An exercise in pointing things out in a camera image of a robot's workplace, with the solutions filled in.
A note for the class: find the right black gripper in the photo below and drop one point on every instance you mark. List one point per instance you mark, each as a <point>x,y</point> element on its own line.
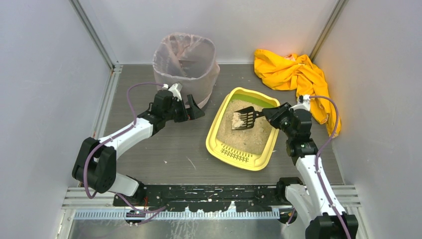
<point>275,114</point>

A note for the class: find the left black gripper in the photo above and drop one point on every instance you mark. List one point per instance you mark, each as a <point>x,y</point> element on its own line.
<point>184,110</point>

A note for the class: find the black litter scoop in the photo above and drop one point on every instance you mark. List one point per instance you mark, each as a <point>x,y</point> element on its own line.
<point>245,118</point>

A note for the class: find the yellow litter box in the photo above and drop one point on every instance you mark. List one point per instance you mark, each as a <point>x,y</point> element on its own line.
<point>249,149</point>

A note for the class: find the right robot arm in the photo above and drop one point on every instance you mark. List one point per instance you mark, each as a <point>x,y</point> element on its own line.
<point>314,200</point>

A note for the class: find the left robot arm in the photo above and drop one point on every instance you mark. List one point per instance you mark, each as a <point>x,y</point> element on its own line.
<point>95,165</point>

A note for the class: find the yellow cloth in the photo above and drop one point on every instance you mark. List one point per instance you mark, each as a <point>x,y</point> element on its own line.
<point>299,73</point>

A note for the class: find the trash bin with pink bag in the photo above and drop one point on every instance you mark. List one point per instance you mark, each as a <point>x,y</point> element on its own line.
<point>189,60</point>

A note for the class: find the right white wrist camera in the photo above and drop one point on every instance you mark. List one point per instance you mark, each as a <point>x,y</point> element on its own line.
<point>303,103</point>

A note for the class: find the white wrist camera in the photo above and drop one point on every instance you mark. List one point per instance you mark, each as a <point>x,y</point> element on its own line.
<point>175,89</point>
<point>303,103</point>

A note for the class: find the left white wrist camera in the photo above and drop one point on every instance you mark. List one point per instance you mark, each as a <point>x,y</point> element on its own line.
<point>175,89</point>

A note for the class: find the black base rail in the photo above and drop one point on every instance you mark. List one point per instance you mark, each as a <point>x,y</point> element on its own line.
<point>211,198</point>

